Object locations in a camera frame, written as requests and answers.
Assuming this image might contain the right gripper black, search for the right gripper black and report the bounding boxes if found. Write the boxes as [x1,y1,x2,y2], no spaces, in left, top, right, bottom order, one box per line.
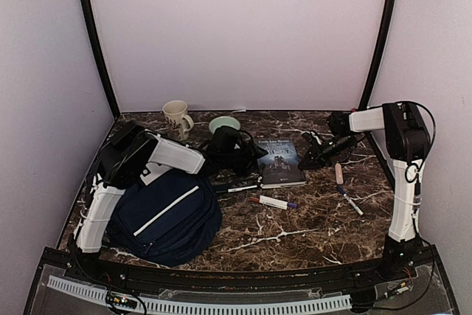
[299,136,355,171]

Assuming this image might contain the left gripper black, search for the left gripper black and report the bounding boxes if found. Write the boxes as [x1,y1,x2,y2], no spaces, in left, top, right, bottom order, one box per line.
[221,142,269,179]

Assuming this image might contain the dark blue hardcover book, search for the dark blue hardcover book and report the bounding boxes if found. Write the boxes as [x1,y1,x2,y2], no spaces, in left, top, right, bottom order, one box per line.
[255,139,306,189]

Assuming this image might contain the navy blue student backpack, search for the navy blue student backpack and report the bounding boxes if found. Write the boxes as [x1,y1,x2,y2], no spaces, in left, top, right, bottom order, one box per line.
[88,152,223,267]

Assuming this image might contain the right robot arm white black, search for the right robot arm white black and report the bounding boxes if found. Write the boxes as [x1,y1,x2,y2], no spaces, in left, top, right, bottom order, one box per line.
[298,101,436,281]

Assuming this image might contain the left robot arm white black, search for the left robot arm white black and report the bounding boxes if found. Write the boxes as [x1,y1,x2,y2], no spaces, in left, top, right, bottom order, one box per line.
[72,121,267,283]

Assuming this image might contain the black capped white marker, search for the black capped white marker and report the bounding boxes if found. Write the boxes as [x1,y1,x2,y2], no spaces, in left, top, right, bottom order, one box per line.
[213,184,259,194]

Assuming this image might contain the blue capped thin pen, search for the blue capped thin pen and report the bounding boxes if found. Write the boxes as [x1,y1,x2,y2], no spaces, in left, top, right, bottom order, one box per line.
[336,185,364,216]

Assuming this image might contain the light green ceramic bowl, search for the light green ceramic bowl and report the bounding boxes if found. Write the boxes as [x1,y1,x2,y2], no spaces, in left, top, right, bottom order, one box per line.
[209,116,240,134]

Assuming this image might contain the purple capped white marker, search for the purple capped white marker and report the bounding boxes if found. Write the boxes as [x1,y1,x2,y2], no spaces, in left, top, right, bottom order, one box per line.
[259,195,297,210]

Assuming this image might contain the cream ceramic mug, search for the cream ceramic mug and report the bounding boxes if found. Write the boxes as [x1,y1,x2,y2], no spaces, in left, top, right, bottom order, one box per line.
[162,100,195,142]

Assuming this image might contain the small circuit board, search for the small circuit board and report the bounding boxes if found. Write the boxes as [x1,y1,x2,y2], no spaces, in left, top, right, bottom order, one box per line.
[105,292,138,311]

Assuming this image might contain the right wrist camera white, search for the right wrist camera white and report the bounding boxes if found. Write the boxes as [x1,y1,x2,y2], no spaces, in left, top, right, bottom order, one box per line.
[302,131,324,145]

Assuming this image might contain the white slotted cable duct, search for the white slotted cable duct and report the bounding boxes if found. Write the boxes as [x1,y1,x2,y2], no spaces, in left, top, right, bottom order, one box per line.
[46,276,352,314]

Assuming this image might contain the black front rail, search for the black front rail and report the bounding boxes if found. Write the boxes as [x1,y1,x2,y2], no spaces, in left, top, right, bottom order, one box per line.
[40,248,440,296]

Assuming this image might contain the right black frame post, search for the right black frame post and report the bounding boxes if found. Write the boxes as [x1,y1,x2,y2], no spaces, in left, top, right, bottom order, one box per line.
[358,0,395,110]

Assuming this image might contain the black frame post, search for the black frame post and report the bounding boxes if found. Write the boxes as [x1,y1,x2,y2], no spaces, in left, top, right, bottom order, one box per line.
[80,0,121,120]
[358,0,395,110]

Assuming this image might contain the left black frame post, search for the left black frame post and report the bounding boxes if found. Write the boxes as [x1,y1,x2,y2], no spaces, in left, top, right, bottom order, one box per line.
[80,0,121,120]

